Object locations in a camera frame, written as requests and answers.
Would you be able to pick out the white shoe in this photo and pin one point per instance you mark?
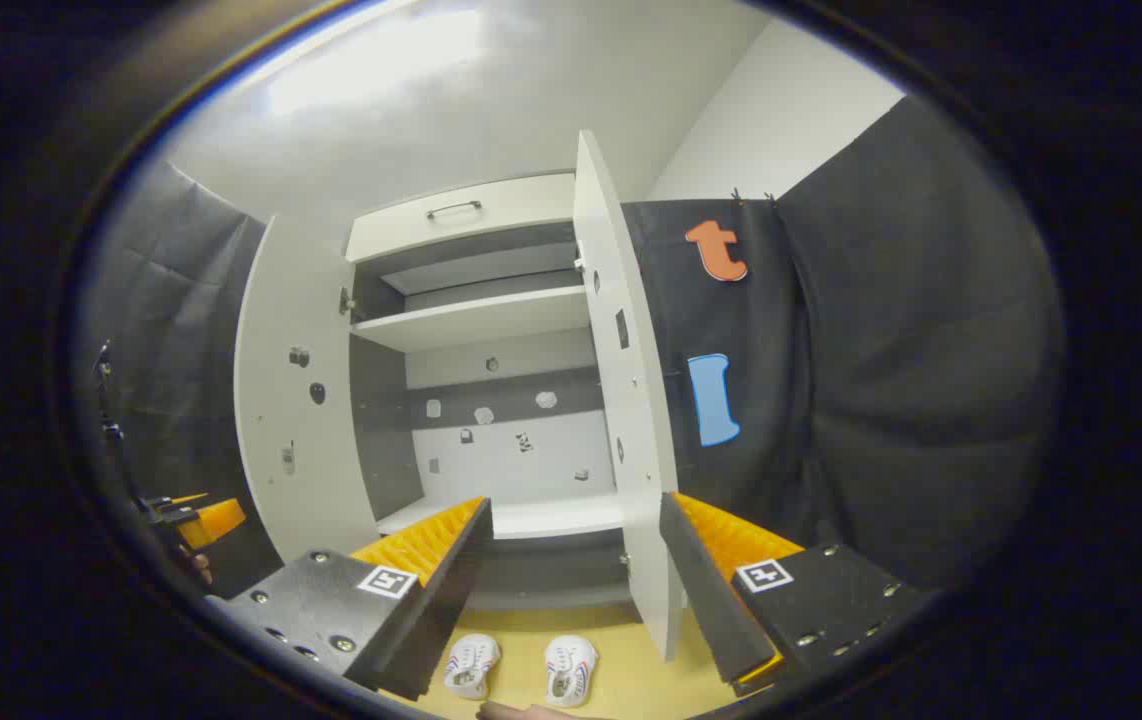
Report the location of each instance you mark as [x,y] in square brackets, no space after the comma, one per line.
[471,665]
[571,670]

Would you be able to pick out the white cabinet door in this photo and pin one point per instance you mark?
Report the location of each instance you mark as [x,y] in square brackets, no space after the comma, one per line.
[646,550]
[276,400]

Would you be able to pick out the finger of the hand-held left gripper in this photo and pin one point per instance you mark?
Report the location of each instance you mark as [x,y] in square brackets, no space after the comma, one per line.
[216,520]

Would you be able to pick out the white cabinet drawer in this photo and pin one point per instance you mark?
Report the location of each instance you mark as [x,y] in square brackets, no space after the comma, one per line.
[521,215]

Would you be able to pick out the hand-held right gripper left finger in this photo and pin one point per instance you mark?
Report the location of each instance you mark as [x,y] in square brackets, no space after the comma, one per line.
[451,590]

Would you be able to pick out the white shoe cabinet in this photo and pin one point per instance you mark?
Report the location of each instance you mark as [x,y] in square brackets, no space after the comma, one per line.
[491,320]

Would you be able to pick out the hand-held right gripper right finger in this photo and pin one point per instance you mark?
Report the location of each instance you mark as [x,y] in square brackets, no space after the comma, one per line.
[706,590]

